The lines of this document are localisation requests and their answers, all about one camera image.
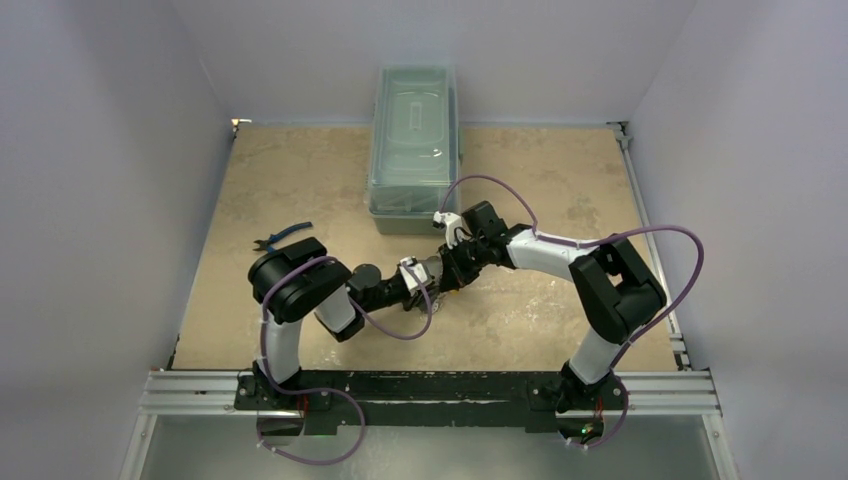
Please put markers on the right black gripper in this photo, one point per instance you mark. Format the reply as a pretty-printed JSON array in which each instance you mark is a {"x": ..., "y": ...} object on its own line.
[{"x": 452, "y": 270}]

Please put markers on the clear plastic storage box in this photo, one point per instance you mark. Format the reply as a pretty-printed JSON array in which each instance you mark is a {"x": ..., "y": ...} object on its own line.
[{"x": 415, "y": 149}]

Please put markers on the aluminium frame rail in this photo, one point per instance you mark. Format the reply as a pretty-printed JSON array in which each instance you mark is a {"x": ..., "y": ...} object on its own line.
[{"x": 230, "y": 392}]

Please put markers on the blue handled pliers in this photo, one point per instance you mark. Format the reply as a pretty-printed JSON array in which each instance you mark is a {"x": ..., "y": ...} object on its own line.
[{"x": 268, "y": 244}]

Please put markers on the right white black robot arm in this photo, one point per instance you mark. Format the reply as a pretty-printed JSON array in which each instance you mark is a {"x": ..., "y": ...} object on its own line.
[{"x": 618, "y": 292}]

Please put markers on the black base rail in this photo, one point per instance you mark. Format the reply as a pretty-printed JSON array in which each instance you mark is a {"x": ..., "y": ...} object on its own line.
[{"x": 580, "y": 423}]

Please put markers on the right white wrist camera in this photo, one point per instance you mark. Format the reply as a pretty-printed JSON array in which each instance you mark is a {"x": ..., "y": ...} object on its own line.
[{"x": 452, "y": 226}]

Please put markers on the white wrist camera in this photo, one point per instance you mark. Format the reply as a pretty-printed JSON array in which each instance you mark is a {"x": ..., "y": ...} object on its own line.
[
  {"x": 452, "y": 226},
  {"x": 415, "y": 274}
]

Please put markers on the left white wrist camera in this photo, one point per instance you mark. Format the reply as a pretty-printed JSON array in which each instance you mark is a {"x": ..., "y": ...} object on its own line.
[{"x": 415, "y": 274}]

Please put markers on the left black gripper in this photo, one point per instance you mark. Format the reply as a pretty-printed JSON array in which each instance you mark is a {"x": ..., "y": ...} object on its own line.
[{"x": 411, "y": 300}]

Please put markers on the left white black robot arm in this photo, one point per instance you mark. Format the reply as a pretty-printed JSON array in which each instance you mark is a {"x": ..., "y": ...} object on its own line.
[{"x": 300, "y": 278}]

